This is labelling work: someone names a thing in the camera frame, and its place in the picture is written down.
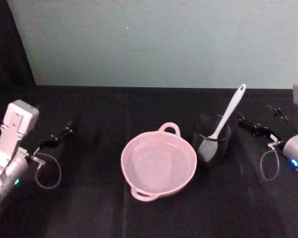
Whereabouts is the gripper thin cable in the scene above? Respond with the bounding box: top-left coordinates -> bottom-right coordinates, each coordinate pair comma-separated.
260,140 -> 285,181
27,150 -> 63,190

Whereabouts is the black curtain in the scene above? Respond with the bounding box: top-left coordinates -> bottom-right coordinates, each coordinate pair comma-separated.
0,0 -> 37,87

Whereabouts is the black mesh cup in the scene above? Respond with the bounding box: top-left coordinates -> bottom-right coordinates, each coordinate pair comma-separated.
192,113 -> 232,168

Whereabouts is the pale wall panel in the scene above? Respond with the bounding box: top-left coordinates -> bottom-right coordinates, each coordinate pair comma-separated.
6,0 -> 298,89

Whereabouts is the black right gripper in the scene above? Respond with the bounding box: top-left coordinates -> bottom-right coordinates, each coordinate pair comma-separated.
238,104 -> 290,145

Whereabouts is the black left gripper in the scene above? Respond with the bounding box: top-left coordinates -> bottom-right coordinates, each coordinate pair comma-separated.
34,103 -> 74,150

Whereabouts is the pink two-handled pot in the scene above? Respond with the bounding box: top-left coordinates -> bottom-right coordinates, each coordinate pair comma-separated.
120,121 -> 198,202

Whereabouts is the right gripper thin cable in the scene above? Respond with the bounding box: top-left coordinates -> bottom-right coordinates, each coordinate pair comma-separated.
260,140 -> 285,181

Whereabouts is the pale silicone spatula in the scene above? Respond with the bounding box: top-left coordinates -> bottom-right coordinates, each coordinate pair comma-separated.
198,83 -> 247,163

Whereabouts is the black table cloth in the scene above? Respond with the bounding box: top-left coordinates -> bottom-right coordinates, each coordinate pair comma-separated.
0,83 -> 298,238

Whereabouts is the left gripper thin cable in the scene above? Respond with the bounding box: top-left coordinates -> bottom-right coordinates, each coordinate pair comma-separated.
27,150 -> 63,190

